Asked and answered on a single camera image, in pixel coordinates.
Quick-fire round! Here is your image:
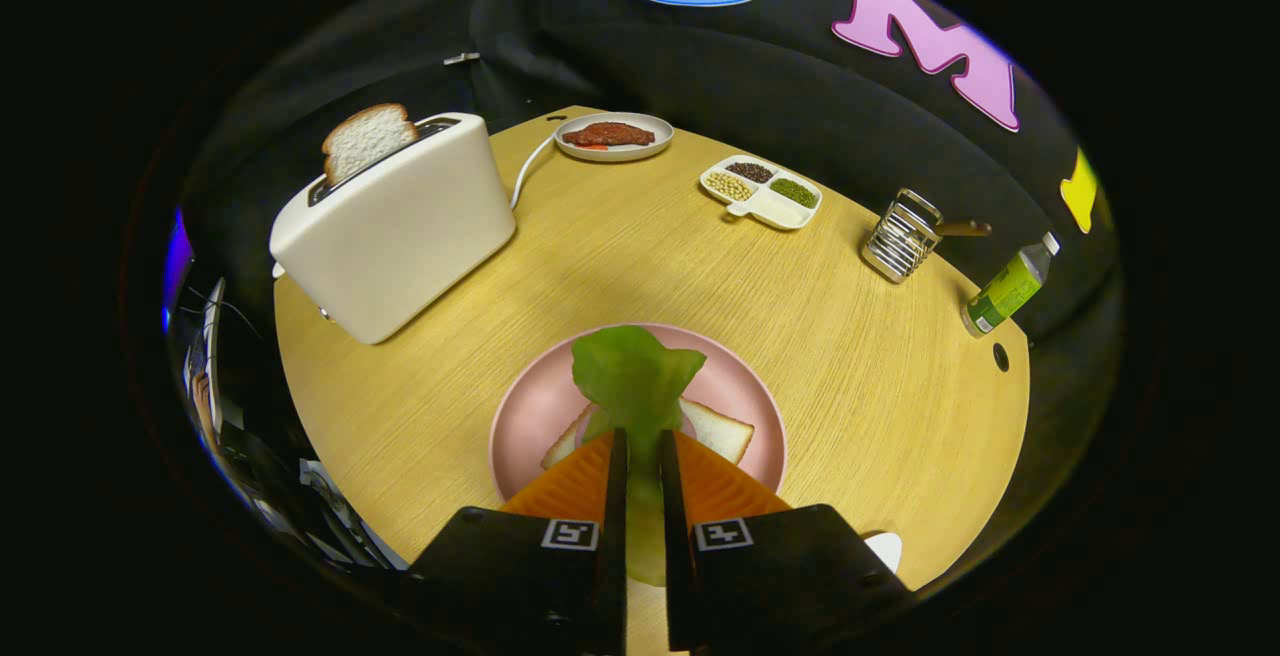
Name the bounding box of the white divided bean dish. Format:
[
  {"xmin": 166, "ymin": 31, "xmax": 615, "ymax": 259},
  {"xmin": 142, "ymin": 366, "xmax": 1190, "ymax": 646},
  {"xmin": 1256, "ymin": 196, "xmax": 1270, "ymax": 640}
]
[{"xmin": 699, "ymin": 155, "xmax": 823, "ymax": 231}]

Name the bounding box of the green label drink bottle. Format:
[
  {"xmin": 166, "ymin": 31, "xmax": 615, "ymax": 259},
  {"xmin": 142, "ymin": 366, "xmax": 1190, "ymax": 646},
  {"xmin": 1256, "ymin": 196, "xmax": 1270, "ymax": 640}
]
[{"xmin": 961, "ymin": 232, "xmax": 1061, "ymax": 338}]

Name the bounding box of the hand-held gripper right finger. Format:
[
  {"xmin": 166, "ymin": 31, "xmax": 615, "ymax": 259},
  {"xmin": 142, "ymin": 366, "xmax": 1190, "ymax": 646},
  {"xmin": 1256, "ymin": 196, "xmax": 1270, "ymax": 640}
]
[{"xmin": 658, "ymin": 429, "xmax": 916, "ymax": 656}]

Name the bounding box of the red meat slice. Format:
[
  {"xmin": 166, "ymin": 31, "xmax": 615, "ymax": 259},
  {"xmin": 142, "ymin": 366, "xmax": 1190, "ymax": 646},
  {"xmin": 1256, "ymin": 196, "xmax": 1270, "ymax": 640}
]
[{"xmin": 562, "ymin": 122, "xmax": 656, "ymax": 150}]

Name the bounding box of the white toaster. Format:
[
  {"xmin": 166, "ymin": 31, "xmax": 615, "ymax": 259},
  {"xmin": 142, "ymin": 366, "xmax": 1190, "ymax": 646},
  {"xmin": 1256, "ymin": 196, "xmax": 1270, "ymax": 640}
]
[{"xmin": 269, "ymin": 113, "xmax": 517, "ymax": 346}]

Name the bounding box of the flat white bread slice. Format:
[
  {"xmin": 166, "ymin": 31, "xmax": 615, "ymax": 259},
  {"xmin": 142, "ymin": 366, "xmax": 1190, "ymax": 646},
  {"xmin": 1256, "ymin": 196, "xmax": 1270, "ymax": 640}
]
[{"xmin": 541, "ymin": 396, "xmax": 756, "ymax": 470}]

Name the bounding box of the grey round plate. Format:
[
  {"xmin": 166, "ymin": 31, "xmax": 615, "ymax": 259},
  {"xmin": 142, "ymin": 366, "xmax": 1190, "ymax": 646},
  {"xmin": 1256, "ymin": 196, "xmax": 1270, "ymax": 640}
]
[{"xmin": 554, "ymin": 112, "xmax": 675, "ymax": 163}]

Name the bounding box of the metal wire utensil holder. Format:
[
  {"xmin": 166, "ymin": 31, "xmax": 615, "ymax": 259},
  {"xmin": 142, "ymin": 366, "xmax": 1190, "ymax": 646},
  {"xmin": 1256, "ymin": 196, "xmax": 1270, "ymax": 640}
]
[{"xmin": 862, "ymin": 189, "xmax": 943, "ymax": 284}]

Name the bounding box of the white toaster cable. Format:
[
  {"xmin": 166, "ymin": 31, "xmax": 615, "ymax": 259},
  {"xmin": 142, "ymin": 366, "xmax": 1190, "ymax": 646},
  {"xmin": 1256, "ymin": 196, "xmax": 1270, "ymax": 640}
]
[{"xmin": 510, "ymin": 133, "xmax": 557, "ymax": 209}]

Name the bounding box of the thick toasted bread slice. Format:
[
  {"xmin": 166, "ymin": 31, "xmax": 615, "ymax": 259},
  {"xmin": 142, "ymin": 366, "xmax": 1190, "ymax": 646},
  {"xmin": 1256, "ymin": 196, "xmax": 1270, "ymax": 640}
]
[{"xmin": 322, "ymin": 103, "xmax": 419, "ymax": 185}]

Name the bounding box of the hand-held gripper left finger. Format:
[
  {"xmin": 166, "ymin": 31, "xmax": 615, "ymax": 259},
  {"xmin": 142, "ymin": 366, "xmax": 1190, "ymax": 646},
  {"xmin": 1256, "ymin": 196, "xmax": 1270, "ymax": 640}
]
[{"xmin": 405, "ymin": 428, "xmax": 629, "ymax": 656}]

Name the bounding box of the pink round plate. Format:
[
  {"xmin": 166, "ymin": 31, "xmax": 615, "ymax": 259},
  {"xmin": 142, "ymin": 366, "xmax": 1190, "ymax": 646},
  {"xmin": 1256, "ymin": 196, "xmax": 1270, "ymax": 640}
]
[{"xmin": 489, "ymin": 323, "xmax": 788, "ymax": 507}]

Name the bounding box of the green lettuce leaf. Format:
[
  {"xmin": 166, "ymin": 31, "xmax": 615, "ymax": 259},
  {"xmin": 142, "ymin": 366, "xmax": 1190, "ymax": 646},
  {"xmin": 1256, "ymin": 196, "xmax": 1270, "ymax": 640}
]
[{"xmin": 571, "ymin": 326, "xmax": 707, "ymax": 587}]

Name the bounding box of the white oval plate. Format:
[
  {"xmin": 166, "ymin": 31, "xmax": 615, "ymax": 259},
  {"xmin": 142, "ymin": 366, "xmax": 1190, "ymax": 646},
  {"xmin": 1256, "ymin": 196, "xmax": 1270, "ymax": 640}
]
[{"xmin": 862, "ymin": 532, "xmax": 903, "ymax": 574}]

